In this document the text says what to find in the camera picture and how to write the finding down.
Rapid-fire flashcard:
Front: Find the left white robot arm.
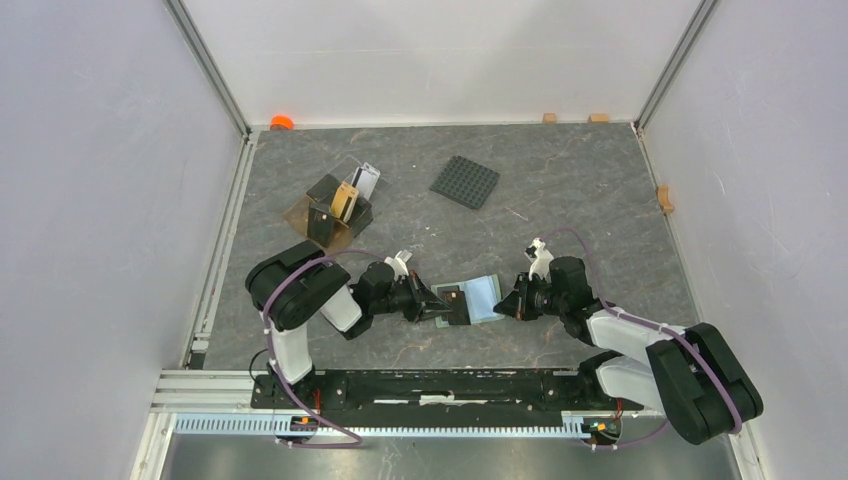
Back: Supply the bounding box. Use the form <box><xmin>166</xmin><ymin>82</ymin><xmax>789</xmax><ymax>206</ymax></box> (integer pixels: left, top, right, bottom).
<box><xmin>245</xmin><ymin>240</ymin><xmax>452</xmax><ymax>408</ymax></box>

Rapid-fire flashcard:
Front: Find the orange round cap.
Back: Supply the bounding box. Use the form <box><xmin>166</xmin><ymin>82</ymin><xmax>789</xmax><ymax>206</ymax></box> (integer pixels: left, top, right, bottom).
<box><xmin>269</xmin><ymin>115</ymin><xmax>294</xmax><ymax>131</ymax></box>

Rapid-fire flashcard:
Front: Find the right aluminium frame post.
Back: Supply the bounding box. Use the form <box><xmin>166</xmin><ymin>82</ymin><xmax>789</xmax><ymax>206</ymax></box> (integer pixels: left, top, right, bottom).
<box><xmin>633</xmin><ymin>0</ymin><xmax>720</xmax><ymax>132</ymax></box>

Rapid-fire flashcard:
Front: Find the gold credit card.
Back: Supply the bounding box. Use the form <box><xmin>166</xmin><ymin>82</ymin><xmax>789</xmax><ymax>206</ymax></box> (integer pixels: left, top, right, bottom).
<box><xmin>330</xmin><ymin>182</ymin><xmax>359</xmax><ymax>223</ymax></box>

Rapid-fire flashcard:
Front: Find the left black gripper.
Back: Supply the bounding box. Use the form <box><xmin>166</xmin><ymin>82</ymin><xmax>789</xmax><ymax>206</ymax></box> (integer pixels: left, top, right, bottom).
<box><xmin>371</xmin><ymin>269</ymin><xmax>454</xmax><ymax>323</ymax></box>

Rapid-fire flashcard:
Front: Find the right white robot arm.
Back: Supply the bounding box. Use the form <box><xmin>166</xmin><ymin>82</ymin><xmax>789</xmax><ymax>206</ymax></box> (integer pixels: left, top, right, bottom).
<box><xmin>494</xmin><ymin>256</ymin><xmax>764</xmax><ymax>445</ymax></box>

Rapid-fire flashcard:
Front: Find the aluminium frame post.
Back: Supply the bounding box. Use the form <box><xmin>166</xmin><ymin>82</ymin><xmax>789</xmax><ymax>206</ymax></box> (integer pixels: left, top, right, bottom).
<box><xmin>633</xmin><ymin>0</ymin><xmax>720</xmax><ymax>132</ymax></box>
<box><xmin>164</xmin><ymin>0</ymin><xmax>252</xmax><ymax>138</ymax></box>

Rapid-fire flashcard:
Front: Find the left aluminium frame post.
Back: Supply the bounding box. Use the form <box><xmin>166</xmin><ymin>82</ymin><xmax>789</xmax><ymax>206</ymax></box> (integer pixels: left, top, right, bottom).
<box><xmin>164</xmin><ymin>0</ymin><xmax>252</xmax><ymax>138</ymax></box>

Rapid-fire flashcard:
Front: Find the dark grey lego baseplate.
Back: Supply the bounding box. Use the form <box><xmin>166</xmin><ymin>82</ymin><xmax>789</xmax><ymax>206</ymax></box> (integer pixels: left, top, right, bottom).
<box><xmin>429</xmin><ymin>156</ymin><xmax>500</xmax><ymax>210</ymax></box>

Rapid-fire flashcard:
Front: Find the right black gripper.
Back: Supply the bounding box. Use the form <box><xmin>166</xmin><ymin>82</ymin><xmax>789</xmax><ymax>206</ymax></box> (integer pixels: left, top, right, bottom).
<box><xmin>493</xmin><ymin>273</ymin><xmax>566</xmax><ymax>322</ymax></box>

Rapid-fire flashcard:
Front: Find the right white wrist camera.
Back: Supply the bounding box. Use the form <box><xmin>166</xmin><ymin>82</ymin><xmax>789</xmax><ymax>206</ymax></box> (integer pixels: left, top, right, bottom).
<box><xmin>524</xmin><ymin>238</ymin><xmax>554</xmax><ymax>280</ymax></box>

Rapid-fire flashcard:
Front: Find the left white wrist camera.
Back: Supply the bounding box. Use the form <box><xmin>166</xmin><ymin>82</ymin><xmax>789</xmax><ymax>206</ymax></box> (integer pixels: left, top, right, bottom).
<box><xmin>384</xmin><ymin>250</ymin><xmax>412</xmax><ymax>279</ymax></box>

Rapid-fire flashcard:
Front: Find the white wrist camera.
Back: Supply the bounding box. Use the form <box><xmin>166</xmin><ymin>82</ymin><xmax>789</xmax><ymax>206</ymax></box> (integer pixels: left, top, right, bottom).
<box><xmin>384</xmin><ymin>250</ymin><xmax>412</xmax><ymax>279</ymax></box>
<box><xmin>524</xmin><ymin>238</ymin><xmax>554</xmax><ymax>280</ymax></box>

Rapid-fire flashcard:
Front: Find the green card holder wallet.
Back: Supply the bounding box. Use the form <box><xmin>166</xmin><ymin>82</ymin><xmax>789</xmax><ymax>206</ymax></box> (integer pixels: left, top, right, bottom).
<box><xmin>432</xmin><ymin>274</ymin><xmax>505</xmax><ymax>325</ymax></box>

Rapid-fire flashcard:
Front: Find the white slotted cable duct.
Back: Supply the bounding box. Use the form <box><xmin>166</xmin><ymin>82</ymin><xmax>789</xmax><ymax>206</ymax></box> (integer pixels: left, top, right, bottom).
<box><xmin>173</xmin><ymin>411</ymin><xmax>601</xmax><ymax>439</ymax></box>

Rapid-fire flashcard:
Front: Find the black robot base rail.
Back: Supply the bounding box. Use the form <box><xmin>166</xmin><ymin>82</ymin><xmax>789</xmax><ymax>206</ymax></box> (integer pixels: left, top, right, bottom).
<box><xmin>293</xmin><ymin>368</ymin><xmax>641</xmax><ymax>429</ymax></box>

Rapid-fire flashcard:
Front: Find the curved wooden block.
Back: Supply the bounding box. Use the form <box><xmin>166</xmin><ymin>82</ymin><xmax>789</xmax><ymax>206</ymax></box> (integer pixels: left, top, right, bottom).
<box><xmin>656</xmin><ymin>185</ymin><xmax>675</xmax><ymax>215</ymax></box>

